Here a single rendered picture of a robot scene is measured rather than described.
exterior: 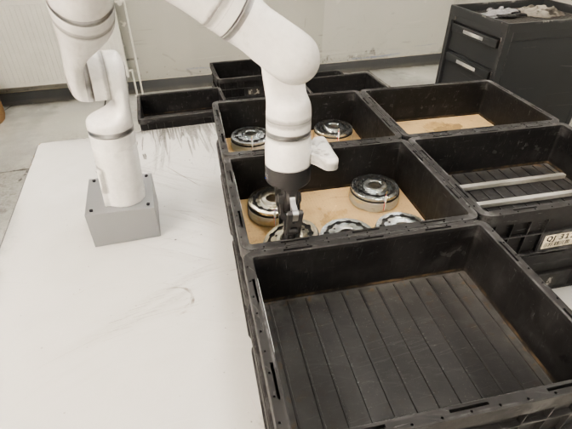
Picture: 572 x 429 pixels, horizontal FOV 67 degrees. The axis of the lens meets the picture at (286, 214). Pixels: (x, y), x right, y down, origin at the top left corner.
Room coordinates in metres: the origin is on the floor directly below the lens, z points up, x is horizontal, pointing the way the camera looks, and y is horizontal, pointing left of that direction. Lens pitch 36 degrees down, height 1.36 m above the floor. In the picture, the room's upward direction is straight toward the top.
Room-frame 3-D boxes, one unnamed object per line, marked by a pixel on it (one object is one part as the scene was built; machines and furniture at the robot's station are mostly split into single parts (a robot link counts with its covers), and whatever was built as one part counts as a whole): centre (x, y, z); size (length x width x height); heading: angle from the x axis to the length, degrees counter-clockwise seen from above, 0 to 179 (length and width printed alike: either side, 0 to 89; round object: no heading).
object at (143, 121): (1.90, 0.48, 0.37); 0.40 x 0.30 x 0.45; 106
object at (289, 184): (0.61, 0.00, 0.97); 0.08 x 0.08 x 0.09
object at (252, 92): (2.40, 0.20, 0.37); 0.40 x 0.30 x 0.45; 106
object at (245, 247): (0.67, -0.10, 0.92); 0.40 x 0.30 x 0.02; 102
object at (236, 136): (1.01, 0.09, 0.86); 0.10 x 0.10 x 0.01
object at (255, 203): (0.72, 0.03, 0.86); 0.10 x 0.10 x 0.01
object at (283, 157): (0.62, -0.02, 1.04); 0.11 x 0.09 x 0.06; 101
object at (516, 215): (0.76, -0.49, 0.92); 0.40 x 0.30 x 0.02; 102
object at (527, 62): (2.34, -1.22, 0.45); 0.60 x 0.45 x 0.90; 106
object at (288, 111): (0.63, 0.00, 1.14); 0.09 x 0.07 x 0.15; 15
